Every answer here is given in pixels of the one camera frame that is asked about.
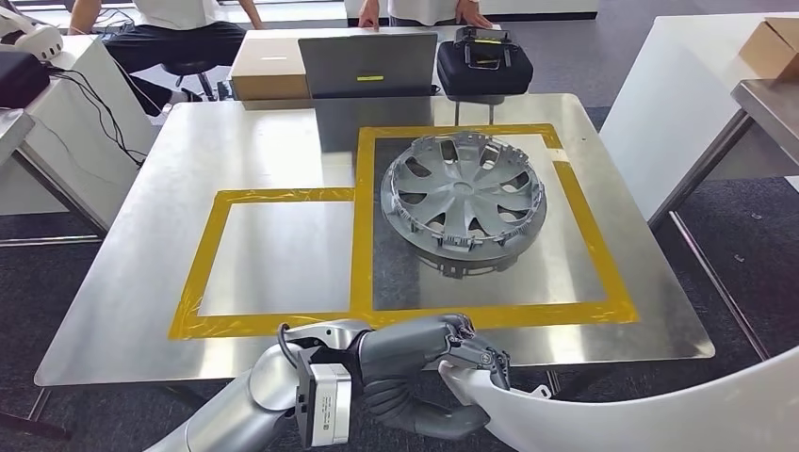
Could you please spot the small yellow tape rectangle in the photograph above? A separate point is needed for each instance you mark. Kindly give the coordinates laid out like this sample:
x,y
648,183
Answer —
x,y
274,194

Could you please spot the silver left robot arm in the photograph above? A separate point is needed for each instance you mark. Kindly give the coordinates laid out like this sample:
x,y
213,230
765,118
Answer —
x,y
243,405

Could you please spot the steel table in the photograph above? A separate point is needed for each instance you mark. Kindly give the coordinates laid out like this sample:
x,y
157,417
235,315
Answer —
x,y
12,134
768,106

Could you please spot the silver wheel hubcap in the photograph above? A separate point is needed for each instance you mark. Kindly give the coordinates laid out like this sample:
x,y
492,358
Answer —
x,y
465,187

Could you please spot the person's left hand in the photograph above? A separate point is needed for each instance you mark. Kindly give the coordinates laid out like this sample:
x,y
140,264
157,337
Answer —
x,y
473,17

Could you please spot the white VR headset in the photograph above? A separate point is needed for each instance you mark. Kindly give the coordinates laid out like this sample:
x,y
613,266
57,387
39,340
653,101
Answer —
x,y
37,40

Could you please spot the large yellow tape rectangle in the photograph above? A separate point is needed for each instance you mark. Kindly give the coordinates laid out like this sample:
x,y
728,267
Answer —
x,y
584,218

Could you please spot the beige cardboard box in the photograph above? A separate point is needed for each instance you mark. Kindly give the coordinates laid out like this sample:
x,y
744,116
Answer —
x,y
268,68

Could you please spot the white curved body panel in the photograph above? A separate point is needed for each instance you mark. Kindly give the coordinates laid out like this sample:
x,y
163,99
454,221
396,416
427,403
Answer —
x,y
624,424

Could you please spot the person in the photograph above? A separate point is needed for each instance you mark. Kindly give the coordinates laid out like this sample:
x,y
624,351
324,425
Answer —
x,y
424,9
175,43

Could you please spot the grey laptop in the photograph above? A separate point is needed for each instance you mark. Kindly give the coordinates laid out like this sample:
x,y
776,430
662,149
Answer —
x,y
368,62

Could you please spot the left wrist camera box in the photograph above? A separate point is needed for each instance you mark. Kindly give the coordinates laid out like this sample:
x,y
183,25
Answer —
x,y
327,405

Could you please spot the steel workbench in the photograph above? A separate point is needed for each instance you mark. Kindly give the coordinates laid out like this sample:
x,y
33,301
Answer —
x,y
125,281

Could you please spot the brown cardboard box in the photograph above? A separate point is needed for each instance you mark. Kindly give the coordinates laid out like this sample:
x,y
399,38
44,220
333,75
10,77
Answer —
x,y
771,50

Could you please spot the black stool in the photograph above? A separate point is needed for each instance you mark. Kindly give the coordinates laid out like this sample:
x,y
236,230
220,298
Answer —
x,y
187,67

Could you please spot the person's right hand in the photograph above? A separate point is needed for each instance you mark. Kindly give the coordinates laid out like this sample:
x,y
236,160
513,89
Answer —
x,y
370,15

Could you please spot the black handheld controller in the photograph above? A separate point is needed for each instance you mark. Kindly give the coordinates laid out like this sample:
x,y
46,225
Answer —
x,y
484,47

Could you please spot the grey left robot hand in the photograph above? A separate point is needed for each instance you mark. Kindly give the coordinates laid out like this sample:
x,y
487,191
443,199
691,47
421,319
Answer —
x,y
406,349

